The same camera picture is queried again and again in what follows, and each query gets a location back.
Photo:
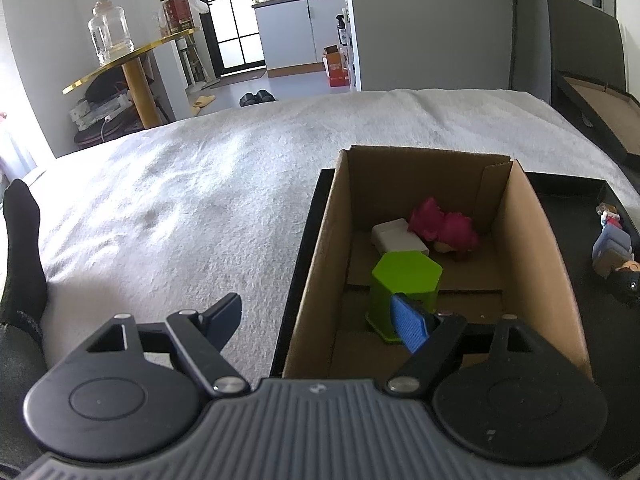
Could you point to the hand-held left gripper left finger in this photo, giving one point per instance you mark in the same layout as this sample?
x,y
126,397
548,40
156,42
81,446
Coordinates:
x,y
222,317

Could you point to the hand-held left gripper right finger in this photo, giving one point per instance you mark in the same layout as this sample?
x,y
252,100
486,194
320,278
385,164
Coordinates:
x,y
410,327

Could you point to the green hexagonal container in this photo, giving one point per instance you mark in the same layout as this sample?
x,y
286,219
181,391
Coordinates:
x,y
405,275

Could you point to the white charger plug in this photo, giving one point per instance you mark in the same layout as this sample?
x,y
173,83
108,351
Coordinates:
x,y
395,235

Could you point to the pink doll figurine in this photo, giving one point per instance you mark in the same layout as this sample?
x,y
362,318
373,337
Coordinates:
x,y
440,225

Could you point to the brown cardboard box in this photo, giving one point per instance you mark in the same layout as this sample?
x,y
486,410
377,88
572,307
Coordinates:
x,y
530,260

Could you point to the black tray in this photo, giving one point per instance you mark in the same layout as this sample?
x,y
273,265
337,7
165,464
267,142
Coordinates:
x,y
575,210

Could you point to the person's leg with black sock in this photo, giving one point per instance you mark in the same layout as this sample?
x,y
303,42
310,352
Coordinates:
x,y
22,270

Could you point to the yellow slipper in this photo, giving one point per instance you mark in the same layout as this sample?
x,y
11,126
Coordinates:
x,y
204,101

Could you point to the black slipper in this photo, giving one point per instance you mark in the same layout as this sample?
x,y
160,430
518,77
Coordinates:
x,y
265,96
247,100

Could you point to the figurine in blue bed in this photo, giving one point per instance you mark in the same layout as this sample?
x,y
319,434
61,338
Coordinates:
x,y
612,242

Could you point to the brown-haired doll figurine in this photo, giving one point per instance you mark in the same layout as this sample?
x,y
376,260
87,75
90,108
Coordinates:
x,y
627,282

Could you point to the clutter under gold table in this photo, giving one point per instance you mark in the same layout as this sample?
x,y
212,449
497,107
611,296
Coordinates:
x,y
100,115

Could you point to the orange cardboard box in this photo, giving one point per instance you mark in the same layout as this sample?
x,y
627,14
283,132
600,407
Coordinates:
x,y
336,67

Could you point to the round gold table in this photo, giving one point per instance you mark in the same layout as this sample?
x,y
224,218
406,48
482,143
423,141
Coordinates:
x,y
135,55

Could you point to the white kitchen cabinet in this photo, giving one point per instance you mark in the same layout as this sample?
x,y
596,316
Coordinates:
x,y
290,35

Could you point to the black-framed glass door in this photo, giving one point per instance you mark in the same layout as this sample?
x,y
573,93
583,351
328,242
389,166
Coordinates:
x,y
230,20

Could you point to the black spray bottle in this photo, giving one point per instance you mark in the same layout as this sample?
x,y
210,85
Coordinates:
x,y
342,32

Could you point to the clear glass bottle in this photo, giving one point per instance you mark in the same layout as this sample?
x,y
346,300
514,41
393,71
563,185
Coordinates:
x,y
110,35

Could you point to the red box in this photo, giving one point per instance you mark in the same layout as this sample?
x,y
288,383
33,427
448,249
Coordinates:
x,y
177,15

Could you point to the grey chair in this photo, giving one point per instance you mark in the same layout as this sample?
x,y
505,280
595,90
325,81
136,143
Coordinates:
x,y
585,35

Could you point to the black frame with cardboard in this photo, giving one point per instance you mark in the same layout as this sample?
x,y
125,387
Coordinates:
x,y
610,110

